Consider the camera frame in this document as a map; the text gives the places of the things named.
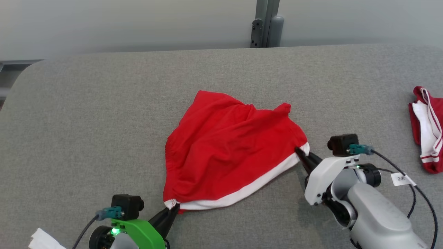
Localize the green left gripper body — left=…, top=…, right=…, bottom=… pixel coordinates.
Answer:
left=111, top=218, right=166, bottom=249

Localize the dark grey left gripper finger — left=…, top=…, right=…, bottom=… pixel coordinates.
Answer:
left=159, top=204, right=181, bottom=240
left=148, top=204, right=176, bottom=229

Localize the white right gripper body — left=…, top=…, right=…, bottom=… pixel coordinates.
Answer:
left=304, top=154, right=361, bottom=206

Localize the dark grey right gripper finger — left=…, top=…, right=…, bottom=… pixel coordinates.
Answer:
left=294, top=147, right=323, bottom=167
left=294, top=149, right=316, bottom=175

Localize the red shorts white trim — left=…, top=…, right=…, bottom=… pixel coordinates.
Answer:
left=163, top=90, right=310, bottom=214

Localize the red white basketball jersey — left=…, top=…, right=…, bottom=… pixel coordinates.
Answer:
left=408, top=86, right=443, bottom=174

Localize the white paper label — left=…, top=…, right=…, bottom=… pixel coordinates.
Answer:
left=28, top=228, right=68, bottom=249

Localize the grey cylinder cap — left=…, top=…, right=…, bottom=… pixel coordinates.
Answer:
left=267, top=16, right=284, bottom=48

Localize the small white cable tag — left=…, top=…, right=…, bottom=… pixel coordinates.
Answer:
left=391, top=172, right=416, bottom=186

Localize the thin black cable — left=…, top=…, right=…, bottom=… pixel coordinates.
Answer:
left=376, top=168, right=416, bottom=219

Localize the dark grey bracket plate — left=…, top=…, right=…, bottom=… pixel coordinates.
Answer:
left=251, top=19, right=263, bottom=48

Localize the grey metal post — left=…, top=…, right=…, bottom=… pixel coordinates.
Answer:
left=256, top=0, right=280, bottom=48

